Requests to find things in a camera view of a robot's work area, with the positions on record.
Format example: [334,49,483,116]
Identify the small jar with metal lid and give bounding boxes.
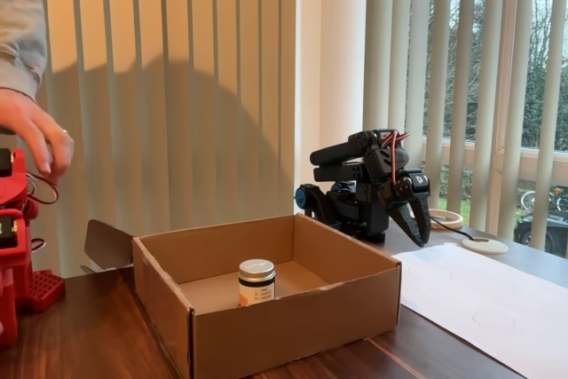
[238,258,277,308]

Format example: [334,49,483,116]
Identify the red leader arm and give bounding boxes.
[0,146,61,351]

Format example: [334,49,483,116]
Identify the open cardboard box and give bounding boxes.
[83,213,403,379]

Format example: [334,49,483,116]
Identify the person's hand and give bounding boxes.
[0,87,75,186]

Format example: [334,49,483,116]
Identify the masking tape roll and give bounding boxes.
[428,209,464,232]

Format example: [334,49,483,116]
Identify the dark vehicle outside window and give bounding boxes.
[513,212,568,259]

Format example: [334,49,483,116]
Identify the black clamp with blue knob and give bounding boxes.
[294,182,343,232]

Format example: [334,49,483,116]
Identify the white paper sheet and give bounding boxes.
[392,241,568,379]

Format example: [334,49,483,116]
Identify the vertical window blinds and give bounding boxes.
[363,0,568,260]
[0,0,297,278]

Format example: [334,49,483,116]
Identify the bicycle outside window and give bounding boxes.
[517,186,568,216]

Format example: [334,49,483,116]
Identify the red perforated base block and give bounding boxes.
[17,268,67,313]

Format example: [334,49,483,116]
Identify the black cable through grommet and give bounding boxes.
[432,217,477,242]

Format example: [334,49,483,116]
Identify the round desk cable grommet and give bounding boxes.
[461,236,510,257]

